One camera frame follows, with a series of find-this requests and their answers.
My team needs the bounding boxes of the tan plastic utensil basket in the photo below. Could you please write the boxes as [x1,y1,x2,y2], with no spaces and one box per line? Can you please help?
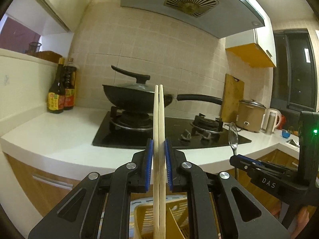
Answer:
[128,194,190,238]

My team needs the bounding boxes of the clear plastic spoon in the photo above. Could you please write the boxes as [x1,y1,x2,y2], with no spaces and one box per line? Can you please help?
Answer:
[227,121,240,180]

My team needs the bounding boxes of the black gas stove top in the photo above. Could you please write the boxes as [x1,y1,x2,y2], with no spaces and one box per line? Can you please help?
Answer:
[91,106,253,150]

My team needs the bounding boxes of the grey range hood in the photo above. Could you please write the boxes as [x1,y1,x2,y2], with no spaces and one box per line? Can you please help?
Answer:
[121,0,265,39]

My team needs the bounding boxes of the wooden cutting board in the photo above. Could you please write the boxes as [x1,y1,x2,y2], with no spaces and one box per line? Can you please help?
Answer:
[221,74,244,123]

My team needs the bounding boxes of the wooden lower cabinet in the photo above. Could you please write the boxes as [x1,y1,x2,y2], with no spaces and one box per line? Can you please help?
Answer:
[5,154,79,216]

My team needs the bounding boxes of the dark soy sauce bottle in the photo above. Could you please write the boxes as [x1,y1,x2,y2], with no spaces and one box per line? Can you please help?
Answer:
[48,57,65,114]

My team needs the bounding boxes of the white upper cabinet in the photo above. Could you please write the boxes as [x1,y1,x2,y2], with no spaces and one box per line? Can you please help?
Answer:
[225,0,276,68]

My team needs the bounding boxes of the dark vinegar bottle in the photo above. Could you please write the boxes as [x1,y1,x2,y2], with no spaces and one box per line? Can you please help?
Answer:
[63,58,77,110]

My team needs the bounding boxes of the black wok with lid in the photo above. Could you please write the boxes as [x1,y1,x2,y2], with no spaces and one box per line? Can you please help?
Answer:
[103,65,222,113]

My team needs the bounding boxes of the small blue cup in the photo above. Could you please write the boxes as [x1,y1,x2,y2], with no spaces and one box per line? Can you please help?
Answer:
[281,129,291,139]

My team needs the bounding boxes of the pale wooden chopstick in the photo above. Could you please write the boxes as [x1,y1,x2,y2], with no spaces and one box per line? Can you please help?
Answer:
[153,85,160,239]
[159,85,166,238]

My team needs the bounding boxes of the beige rice cooker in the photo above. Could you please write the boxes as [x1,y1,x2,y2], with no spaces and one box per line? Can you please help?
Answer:
[236,99,266,133]

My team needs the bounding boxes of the white electric kettle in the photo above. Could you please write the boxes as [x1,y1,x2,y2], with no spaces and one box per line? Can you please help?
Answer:
[261,109,282,134]

